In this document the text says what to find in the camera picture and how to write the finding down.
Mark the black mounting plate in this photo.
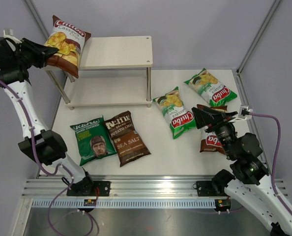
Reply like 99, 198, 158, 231
192, 180, 228, 197
67, 181, 111, 197

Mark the white slotted cable duct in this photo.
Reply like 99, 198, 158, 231
32, 198, 216, 209

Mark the green Chuba bag middle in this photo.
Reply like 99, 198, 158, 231
152, 87, 196, 139

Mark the green chuba bag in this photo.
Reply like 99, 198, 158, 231
184, 68, 237, 107
152, 87, 196, 139

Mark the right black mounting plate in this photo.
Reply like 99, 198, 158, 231
192, 180, 228, 197

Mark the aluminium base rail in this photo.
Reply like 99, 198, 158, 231
22, 175, 288, 199

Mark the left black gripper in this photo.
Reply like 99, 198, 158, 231
12, 38, 58, 69

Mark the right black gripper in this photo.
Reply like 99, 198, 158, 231
192, 106, 237, 159

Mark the brown Chuba cassava chips bag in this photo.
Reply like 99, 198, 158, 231
44, 15, 91, 78

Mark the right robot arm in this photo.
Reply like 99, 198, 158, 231
192, 105, 292, 236

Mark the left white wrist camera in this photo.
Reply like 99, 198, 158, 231
3, 29, 21, 44

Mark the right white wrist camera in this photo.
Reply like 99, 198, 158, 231
230, 104, 253, 122

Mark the white two-tier wooden shelf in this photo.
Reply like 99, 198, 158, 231
45, 35, 153, 110

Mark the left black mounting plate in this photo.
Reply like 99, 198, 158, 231
67, 181, 111, 197

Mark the green Chuba bag far right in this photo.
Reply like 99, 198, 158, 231
184, 68, 237, 107

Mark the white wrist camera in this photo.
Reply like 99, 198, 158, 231
230, 104, 253, 122
3, 29, 21, 44

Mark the green Keogh's chips bag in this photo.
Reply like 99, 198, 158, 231
70, 117, 117, 166

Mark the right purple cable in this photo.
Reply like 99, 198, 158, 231
249, 112, 292, 227

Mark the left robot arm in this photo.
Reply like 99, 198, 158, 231
0, 37, 97, 196

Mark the brown Kettle sea salt bag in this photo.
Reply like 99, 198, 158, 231
103, 111, 151, 167

